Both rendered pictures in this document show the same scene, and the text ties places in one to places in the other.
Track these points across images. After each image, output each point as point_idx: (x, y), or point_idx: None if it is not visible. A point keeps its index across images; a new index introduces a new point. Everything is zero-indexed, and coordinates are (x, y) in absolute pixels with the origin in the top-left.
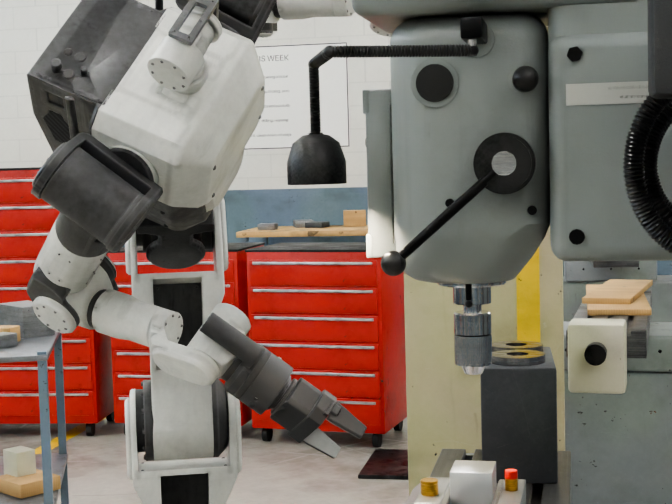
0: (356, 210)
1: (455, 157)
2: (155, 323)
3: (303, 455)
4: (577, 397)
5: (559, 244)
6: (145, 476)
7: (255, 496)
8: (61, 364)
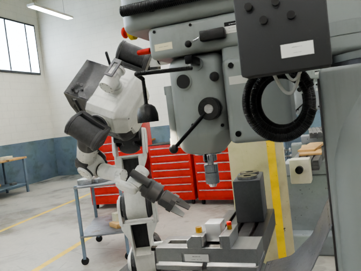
0: None
1: (193, 108)
2: (116, 173)
3: (215, 208)
4: (298, 184)
5: (232, 137)
6: (124, 225)
7: (197, 223)
8: None
